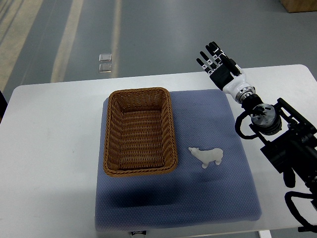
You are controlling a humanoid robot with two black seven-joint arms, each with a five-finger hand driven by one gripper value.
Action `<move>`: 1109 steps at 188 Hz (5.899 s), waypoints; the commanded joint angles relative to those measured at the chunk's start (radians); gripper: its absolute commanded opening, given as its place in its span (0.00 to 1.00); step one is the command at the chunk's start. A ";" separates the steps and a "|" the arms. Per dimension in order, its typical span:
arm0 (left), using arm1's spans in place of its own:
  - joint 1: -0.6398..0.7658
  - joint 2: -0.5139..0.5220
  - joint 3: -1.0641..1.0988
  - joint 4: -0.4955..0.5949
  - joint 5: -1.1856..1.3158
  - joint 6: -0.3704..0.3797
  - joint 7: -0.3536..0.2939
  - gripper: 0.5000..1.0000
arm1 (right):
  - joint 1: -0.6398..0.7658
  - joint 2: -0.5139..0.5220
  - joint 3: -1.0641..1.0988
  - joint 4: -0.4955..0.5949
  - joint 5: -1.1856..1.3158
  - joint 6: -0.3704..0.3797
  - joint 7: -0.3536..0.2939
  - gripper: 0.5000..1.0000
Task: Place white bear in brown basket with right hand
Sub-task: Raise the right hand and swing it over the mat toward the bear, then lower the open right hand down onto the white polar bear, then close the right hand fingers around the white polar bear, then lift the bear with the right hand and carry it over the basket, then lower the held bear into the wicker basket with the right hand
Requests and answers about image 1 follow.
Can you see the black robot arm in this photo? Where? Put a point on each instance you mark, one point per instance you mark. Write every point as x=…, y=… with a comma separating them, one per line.
x=289, y=138

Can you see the white table leg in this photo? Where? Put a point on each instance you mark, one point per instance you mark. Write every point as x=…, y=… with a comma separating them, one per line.
x=265, y=234

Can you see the brown wicker basket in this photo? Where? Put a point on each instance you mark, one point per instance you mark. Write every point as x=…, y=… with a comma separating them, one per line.
x=139, y=135

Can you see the white bear figurine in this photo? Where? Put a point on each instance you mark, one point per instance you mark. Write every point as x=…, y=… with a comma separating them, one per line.
x=206, y=156

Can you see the lower metal floor plate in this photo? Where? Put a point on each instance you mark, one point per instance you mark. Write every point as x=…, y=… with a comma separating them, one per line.
x=105, y=67

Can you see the metal floor plate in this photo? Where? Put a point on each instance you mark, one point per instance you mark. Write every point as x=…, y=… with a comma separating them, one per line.
x=105, y=67
x=105, y=57

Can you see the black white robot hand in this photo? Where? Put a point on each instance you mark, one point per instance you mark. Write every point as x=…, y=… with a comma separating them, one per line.
x=225, y=73

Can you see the blue quilted mat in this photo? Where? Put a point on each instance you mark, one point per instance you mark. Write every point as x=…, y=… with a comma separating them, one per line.
x=188, y=195

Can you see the upper metal floor plate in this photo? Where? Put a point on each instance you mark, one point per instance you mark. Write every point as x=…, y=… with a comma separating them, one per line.
x=105, y=57

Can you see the wooden box corner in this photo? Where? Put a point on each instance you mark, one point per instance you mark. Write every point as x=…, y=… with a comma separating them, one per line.
x=295, y=6

